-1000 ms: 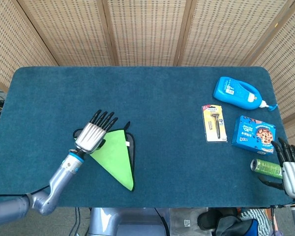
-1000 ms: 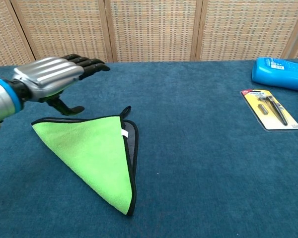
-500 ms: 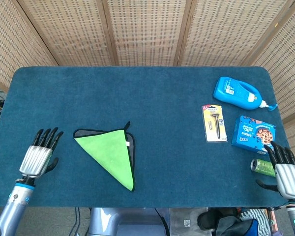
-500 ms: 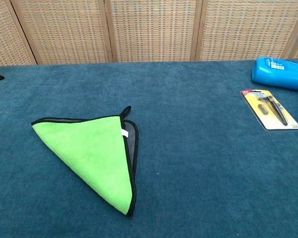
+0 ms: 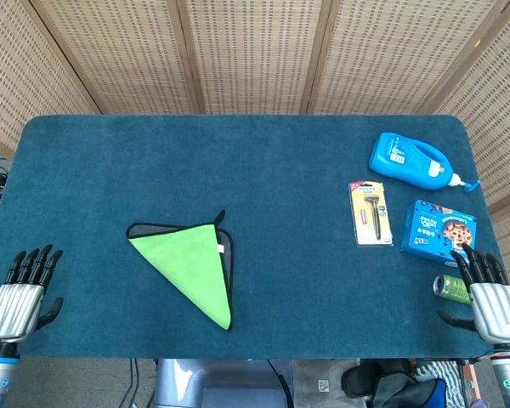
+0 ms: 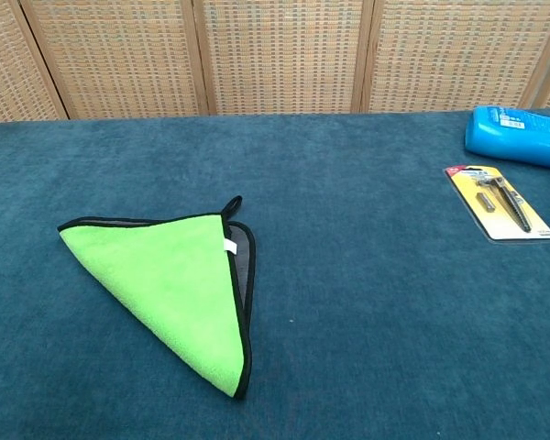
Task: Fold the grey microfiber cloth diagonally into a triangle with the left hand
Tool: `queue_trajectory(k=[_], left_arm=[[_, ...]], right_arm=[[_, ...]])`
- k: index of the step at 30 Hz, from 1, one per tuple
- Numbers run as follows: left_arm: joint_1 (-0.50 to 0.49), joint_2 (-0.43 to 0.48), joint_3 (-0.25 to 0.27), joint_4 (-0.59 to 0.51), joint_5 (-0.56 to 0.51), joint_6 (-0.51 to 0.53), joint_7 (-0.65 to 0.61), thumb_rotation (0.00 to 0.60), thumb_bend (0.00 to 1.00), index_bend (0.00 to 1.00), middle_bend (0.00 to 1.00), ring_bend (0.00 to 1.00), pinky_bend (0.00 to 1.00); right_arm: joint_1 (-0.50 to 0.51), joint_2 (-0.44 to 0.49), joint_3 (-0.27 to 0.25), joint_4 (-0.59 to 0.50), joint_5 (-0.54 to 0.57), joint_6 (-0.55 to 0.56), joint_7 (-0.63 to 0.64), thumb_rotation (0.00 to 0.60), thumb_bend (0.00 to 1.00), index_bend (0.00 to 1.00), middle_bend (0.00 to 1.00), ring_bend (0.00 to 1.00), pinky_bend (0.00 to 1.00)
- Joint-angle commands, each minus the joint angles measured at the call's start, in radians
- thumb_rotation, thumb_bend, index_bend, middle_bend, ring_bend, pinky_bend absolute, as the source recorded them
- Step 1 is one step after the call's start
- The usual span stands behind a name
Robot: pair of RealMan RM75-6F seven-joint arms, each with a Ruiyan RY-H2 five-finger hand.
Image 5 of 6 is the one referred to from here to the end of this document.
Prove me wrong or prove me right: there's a grey box with QR label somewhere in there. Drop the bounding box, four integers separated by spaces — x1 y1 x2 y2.
291 359 366 408

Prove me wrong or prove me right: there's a black and blue bag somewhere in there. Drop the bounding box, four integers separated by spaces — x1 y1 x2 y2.
371 373 450 408

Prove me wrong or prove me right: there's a razor in yellow blister pack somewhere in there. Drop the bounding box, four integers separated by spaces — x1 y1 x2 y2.
348 180 394 247

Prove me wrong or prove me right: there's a blue detergent bottle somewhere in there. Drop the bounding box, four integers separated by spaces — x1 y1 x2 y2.
368 132 481 193

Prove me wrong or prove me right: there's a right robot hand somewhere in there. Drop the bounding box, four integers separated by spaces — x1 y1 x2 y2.
436 241 510 346

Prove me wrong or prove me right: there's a green drink can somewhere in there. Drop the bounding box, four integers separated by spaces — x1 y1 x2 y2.
433 274 473 305

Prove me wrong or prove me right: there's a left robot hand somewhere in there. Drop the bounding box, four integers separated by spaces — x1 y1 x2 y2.
0 244 65 344

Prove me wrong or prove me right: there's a black slipper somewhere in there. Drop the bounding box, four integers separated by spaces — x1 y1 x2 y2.
341 360 411 400

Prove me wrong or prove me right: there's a grey and green cloth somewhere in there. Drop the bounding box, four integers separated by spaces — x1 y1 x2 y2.
125 208 235 332

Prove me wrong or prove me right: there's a black white striped cloth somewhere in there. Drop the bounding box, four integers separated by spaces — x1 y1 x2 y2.
411 360 467 407

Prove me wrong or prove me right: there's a blue cookie box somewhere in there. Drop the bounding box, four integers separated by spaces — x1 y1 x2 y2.
399 199 479 269

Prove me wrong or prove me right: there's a teal table cover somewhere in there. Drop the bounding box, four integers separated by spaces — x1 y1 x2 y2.
0 113 501 360

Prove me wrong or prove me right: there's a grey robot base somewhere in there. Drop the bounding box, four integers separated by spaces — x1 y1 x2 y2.
152 358 294 408

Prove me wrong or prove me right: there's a woven folding screen panel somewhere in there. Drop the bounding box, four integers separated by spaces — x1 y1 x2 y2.
176 0 335 116
19 0 205 116
416 0 510 290
0 0 103 161
299 0 510 116

